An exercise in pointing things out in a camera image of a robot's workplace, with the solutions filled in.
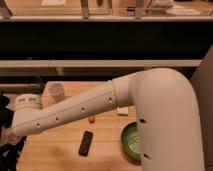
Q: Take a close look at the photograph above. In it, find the orange carrot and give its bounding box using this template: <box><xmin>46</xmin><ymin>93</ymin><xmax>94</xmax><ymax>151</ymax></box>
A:
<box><xmin>88</xmin><ymin>116</ymin><xmax>95</xmax><ymax>123</ymax></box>

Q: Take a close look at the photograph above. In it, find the black office chair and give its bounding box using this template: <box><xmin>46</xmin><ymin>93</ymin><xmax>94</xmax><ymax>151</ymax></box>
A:
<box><xmin>0</xmin><ymin>91</ymin><xmax>26</xmax><ymax>171</ymax></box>

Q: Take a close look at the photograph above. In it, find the white paper cup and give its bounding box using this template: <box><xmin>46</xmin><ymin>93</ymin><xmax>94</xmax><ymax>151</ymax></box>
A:
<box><xmin>48</xmin><ymin>83</ymin><xmax>65</xmax><ymax>102</ymax></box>

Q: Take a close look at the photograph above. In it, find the green bowl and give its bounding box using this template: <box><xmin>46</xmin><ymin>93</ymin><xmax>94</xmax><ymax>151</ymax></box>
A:
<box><xmin>120</xmin><ymin>122</ymin><xmax>141</xmax><ymax>162</ymax></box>

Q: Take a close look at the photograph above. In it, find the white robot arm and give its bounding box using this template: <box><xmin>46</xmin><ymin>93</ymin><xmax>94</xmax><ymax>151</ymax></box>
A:
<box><xmin>12</xmin><ymin>68</ymin><xmax>205</xmax><ymax>171</ymax></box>

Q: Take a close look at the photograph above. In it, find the black remote control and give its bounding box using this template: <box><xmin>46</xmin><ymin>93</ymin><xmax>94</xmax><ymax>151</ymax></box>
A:
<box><xmin>78</xmin><ymin>131</ymin><xmax>93</xmax><ymax>156</ymax></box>

